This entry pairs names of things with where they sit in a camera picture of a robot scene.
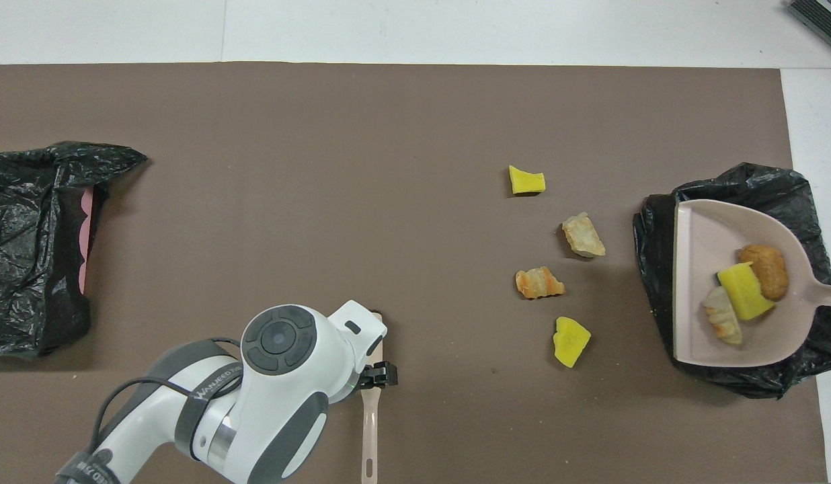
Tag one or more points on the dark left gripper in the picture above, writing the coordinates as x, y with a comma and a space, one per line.
357, 382

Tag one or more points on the beige brush with black bristles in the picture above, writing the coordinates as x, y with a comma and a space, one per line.
370, 430

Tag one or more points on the orange striped foam piece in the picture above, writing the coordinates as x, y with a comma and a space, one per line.
538, 283

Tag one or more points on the pale crinkled foam piece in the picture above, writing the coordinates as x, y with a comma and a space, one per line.
723, 319

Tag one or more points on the beige plastic dustpan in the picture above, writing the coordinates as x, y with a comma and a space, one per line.
704, 242

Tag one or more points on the yellow sponge piece green backing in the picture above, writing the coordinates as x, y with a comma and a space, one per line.
745, 292

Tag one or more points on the brown bread roll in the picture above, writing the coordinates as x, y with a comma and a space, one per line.
770, 269

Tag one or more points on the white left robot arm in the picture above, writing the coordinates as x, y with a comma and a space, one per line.
281, 376

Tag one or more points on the black trash bag bin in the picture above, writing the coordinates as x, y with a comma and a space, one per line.
657, 269

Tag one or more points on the pink bin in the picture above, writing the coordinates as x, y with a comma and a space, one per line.
86, 228

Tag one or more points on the black trash bag on pink bin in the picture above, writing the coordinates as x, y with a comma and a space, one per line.
32, 269

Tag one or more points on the small yellow sponge piece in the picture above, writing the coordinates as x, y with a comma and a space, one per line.
525, 181

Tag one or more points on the pale beige foam chunk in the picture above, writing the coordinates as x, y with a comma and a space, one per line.
582, 235

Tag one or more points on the brown paper table mat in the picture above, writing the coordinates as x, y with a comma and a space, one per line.
254, 121

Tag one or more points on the dark ribbed device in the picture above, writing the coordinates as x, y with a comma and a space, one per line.
822, 17

